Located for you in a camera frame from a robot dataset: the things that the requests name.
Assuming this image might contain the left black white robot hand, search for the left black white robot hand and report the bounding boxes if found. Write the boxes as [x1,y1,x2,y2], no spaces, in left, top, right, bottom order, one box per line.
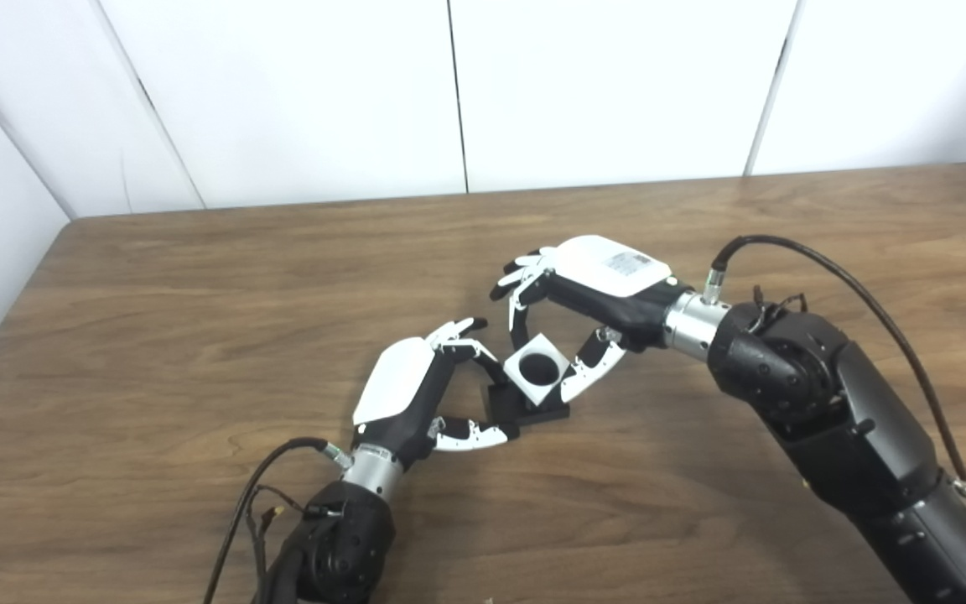
[352,317,522,466]

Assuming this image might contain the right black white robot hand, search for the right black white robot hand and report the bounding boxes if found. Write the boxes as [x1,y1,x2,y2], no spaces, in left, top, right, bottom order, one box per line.
[489,235,693,404]

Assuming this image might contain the black peg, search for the black peg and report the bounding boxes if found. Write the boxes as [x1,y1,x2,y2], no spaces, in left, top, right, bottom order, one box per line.
[487,352,572,425]

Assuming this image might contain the white square piece with hole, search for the white square piece with hole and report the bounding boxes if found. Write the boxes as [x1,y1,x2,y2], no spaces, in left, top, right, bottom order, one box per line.
[503,333,572,402]

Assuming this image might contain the thin right arm wires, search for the thin right arm wires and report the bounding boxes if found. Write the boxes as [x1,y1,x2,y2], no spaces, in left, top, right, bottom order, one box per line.
[751,285,809,320]

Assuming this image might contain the thin arm wires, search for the thin arm wires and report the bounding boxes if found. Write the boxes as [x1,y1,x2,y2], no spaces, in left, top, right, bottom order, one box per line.
[751,285,809,320]
[244,484,341,588]

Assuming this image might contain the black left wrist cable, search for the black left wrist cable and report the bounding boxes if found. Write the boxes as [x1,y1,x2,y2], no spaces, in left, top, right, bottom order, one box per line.
[202,436,356,604]

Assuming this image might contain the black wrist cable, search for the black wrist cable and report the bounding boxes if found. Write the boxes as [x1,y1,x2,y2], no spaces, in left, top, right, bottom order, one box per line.
[202,436,356,604]
[703,235,966,538]

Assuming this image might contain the thin left arm wires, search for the thin left arm wires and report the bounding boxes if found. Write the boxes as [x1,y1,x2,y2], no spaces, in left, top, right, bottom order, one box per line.
[244,484,341,588]

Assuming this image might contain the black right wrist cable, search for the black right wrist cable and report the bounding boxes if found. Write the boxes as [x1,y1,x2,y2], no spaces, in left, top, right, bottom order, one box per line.
[703,235,966,538]

